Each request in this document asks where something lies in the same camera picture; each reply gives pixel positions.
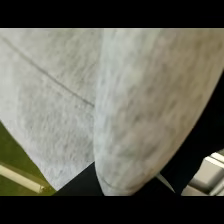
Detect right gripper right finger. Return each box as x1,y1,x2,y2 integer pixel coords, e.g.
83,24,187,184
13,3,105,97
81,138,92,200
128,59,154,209
133,175,177,197

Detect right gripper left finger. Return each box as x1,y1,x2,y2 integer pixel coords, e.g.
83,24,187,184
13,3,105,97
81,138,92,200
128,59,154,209
54,162,105,197

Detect grey garment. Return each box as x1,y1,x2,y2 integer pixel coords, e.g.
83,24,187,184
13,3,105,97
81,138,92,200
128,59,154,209
0,27,224,197

